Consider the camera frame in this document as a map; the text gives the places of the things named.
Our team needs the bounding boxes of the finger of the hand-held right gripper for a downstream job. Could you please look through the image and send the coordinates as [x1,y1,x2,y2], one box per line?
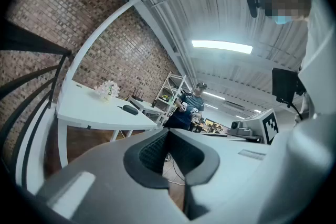
[201,131,228,138]

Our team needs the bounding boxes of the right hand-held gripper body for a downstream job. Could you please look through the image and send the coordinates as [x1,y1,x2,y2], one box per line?
[227,109,279,145]

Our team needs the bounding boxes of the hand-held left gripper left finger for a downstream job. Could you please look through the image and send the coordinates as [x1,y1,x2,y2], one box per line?
[35,128,190,224]

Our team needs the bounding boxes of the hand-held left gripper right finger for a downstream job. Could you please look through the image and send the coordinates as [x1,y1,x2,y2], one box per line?
[167,128,271,221]

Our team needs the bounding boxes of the black chest-mounted device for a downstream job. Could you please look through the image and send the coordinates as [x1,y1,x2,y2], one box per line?
[271,67,300,105]

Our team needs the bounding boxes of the white metal shelf rack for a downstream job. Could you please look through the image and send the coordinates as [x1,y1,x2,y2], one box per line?
[154,71,194,128]

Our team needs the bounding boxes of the large white table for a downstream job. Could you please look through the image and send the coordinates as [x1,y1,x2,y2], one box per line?
[56,80,158,168]

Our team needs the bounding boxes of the small white table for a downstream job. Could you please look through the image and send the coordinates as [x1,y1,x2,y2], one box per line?
[128,98,167,129]

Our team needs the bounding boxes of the person's torso in gray shirt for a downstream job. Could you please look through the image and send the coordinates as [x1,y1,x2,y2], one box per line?
[296,7,336,124]

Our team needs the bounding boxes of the black router with antennas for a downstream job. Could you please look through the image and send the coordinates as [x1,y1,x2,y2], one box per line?
[131,88,144,102]

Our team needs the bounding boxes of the long ceiling light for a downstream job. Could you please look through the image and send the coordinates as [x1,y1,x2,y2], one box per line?
[191,39,254,55]

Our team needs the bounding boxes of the pink flowers in cream pot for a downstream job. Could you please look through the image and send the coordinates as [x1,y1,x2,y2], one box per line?
[93,80,121,103]

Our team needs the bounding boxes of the blue face mask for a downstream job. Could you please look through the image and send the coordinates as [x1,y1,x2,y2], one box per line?
[274,16,293,25]

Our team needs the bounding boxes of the white round pillar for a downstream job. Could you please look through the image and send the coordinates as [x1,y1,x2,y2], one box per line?
[61,0,144,98]

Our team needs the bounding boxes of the black stair railing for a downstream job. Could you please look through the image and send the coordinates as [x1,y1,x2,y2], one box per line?
[0,17,75,187]

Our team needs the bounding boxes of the black device cable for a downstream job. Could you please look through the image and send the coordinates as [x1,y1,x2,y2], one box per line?
[287,102,304,121]

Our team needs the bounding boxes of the black head-mounted camera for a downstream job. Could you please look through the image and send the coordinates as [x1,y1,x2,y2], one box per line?
[246,0,260,18]

